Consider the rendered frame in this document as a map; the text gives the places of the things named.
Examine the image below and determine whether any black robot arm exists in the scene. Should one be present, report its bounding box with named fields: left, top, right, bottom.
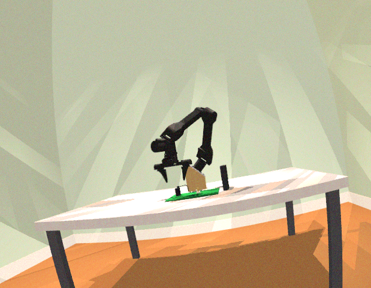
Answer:
left=150, top=107, right=217, bottom=173

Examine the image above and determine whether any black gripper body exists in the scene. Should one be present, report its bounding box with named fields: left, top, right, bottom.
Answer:
left=154, top=150, right=192, bottom=170

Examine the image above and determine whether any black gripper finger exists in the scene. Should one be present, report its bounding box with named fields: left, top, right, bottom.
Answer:
left=157, top=169, right=167, bottom=183
left=181, top=166, right=189, bottom=180

